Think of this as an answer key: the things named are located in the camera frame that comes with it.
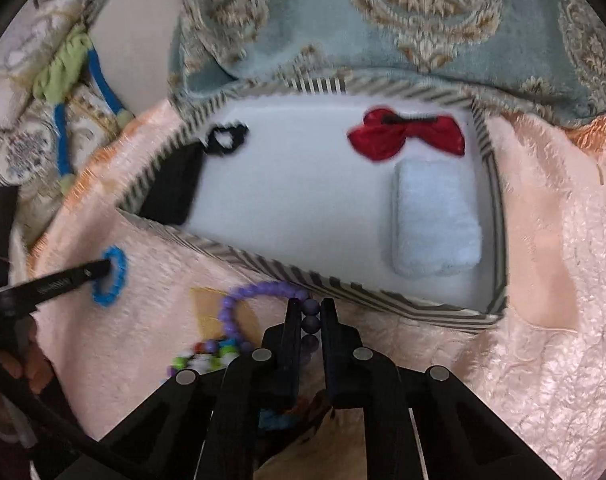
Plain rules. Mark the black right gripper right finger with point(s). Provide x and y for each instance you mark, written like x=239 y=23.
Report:
x=359 y=378

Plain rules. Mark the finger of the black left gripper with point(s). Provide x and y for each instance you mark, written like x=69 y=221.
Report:
x=8 y=207
x=29 y=295

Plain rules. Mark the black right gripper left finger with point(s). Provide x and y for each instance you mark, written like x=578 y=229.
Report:
x=265 y=379

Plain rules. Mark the colourful flower hair clip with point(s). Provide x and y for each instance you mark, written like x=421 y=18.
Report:
x=306 y=413

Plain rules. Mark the black fabric pouch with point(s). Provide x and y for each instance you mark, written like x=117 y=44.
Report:
x=170 y=197

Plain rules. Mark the red satin bow clip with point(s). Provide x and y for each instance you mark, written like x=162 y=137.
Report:
x=384 y=133

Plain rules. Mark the black scrunchie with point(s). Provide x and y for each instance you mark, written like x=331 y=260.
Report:
x=223 y=140

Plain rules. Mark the person's left hand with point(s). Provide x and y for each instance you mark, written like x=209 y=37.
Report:
x=31 y=365

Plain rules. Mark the floral embroidered cushion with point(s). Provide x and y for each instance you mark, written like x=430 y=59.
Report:
x=28 y=155

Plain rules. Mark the green blue plush toy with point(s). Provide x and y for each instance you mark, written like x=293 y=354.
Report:
x=54 y=83

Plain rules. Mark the black white striped tray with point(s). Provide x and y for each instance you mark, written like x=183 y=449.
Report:
x=296 y=203

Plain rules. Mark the pink textured bedspread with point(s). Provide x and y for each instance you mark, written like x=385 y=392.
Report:
x=542 y=368

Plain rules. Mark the teal floral patterned blanket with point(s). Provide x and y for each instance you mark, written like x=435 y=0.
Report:
x=546 y=57

